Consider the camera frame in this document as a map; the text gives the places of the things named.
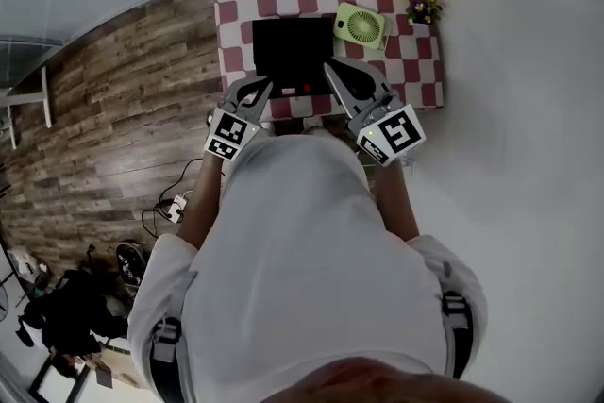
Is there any black rectangular tray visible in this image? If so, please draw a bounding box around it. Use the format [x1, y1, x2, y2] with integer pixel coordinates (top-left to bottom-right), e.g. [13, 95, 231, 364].
[251, 16, 337, 99]

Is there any person's left forearm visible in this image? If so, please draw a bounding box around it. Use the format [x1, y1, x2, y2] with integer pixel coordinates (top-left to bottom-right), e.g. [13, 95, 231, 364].
[180, 152, 227, 252]

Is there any person's white t-shirt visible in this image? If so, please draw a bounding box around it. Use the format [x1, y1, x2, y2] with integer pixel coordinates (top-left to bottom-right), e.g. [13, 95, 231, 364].
[126, 134, 490, 403]

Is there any grey harness strap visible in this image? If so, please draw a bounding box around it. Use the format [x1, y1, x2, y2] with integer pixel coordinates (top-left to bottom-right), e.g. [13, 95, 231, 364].
[149, 317, 186, 403]
[440, 291, 475, 379]

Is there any black bag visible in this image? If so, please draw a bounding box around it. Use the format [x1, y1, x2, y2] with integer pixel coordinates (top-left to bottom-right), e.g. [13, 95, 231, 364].
[16, 267, 129, 356]

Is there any white power strip with cables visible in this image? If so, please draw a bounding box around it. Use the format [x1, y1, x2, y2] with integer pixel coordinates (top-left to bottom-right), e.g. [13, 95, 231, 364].
[141, 157, 205, 238]

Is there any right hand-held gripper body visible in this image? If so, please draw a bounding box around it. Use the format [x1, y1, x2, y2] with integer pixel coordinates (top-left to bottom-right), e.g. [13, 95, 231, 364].
[347, 91, 427, 168]

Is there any person's right forearm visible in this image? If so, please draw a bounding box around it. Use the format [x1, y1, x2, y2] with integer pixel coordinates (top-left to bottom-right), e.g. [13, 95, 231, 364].
[374, 157, 422, 243]

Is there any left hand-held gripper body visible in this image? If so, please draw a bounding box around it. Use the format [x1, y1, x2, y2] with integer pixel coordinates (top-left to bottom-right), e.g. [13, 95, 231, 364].
[203, 94, 261, 162]

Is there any green portable fan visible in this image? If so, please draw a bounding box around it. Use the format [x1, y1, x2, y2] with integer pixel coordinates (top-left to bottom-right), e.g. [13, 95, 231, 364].
[332, 1, 394, 53]

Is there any white side table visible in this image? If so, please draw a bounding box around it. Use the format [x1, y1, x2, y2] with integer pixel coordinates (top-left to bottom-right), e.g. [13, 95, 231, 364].
[0, 64, 54, 150]

